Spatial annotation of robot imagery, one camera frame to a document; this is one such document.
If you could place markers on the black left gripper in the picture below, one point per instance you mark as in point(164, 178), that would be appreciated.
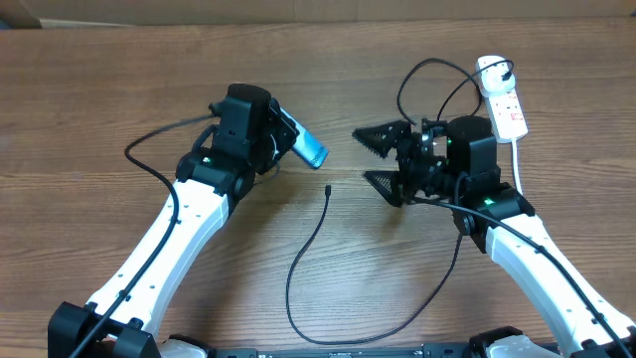
point(287, 131)

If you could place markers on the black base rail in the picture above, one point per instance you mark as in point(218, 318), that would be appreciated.
point(348, 353)

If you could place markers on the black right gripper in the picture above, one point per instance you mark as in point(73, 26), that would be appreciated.
point(411, 143)

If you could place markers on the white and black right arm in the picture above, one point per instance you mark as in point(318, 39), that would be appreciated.
point(453, 165)

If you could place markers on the white power strip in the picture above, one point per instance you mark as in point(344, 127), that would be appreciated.
point(506, 115)

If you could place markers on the white charger plug adapter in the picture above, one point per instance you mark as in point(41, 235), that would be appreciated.
point(495, 75)

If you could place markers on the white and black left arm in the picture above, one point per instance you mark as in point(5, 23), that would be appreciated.
point(246, 138)

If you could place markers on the Samsung Galaxy smartphone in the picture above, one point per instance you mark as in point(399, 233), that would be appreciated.
point(306, 146)

